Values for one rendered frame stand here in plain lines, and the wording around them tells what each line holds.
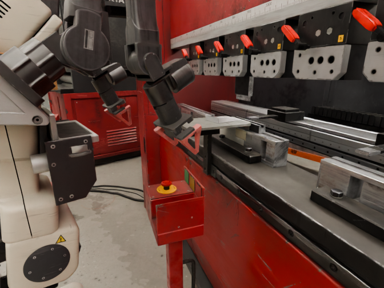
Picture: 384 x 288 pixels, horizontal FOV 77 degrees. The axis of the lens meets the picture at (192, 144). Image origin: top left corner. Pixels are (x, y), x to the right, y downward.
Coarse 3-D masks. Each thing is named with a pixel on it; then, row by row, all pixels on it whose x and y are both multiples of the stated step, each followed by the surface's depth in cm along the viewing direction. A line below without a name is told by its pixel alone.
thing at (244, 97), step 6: (240, 78) 98; (246, 78) 94; (252, 78) 93; (240, 84) 99; (246, 84) 95; (252, 84) 94; (240, 90) 99; (246, 90) 95; (252, 90) 95; (240, 96) 101; (246, 96) 97
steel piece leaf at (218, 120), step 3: (207, 117) 98; (210, 117) 96; (213, 117) 95; (207, 120) 98; (210, 120) 97; (213, 120) 95; (216, 120) 94; (219, 120) 98; (222, 120) 98; (225, 120) 98; (228, 120) 98; (231, 120) 98; (234, 120) 98
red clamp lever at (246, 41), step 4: (244, 36) 82; (244, 40) 81; (248, 40) 81; (244, 44) 82; (248, 44) 80; (252, 44) 80; (248, 48) 81; (252, 48) 80; (252, 52) 78; (256, 52) 79; (260, 52) 80
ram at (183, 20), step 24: (192, 0) 125; (216, 0) 103; (240, 0) 88; (264, 0) 76; (312, 0) 60; (336, 0) 55; (360, 0) 51; (192, 24) 129; (240, 24) 89; (264, 24) 78
